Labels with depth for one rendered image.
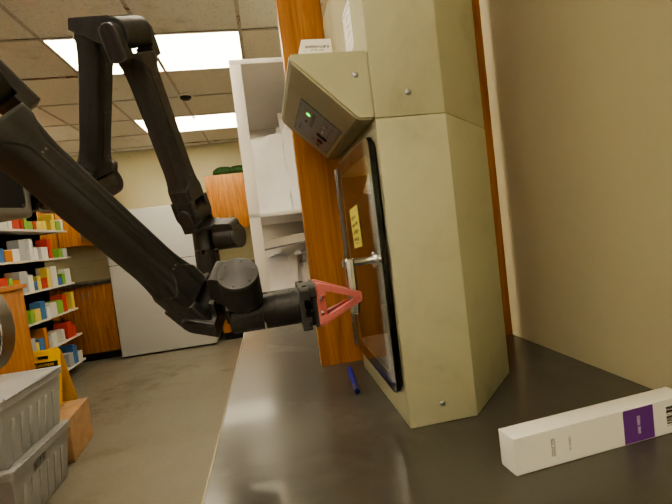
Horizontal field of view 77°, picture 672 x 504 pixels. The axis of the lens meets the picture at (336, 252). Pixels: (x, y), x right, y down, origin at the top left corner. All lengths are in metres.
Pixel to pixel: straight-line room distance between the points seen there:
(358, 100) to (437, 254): 0.26
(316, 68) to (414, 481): 0.56
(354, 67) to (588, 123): 0.47
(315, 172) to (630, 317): 0.68
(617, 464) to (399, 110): 0.53
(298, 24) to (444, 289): 0.70
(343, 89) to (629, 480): 0.60
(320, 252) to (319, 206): 0.11
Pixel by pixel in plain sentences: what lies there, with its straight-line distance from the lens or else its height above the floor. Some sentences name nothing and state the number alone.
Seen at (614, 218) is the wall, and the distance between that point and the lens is 0.91.
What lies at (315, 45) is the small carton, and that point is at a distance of 0.78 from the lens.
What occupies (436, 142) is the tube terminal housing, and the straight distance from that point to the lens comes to 0.68.
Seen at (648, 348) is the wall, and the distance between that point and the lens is 0.91.
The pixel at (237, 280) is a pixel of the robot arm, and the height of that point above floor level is 1.20.
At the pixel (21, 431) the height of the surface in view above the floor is 0.45.
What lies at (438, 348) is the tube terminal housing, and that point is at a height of 1.06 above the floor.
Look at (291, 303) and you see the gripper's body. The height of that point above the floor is 1.15.
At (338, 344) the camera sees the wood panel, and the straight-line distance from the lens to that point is 1.03.
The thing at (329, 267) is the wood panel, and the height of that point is 1.17.
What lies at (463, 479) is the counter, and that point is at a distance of 0.60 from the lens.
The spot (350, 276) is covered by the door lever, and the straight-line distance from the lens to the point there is 0.67.
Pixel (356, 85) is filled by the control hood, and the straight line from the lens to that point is 0.67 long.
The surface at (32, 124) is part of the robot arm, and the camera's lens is 0.59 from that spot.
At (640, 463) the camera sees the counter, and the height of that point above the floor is 0.94.
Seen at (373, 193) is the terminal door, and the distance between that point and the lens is 0.65.
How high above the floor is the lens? 1.26
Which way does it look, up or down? 3 degrees down
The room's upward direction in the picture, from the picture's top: 7 degrees counter-clockwise
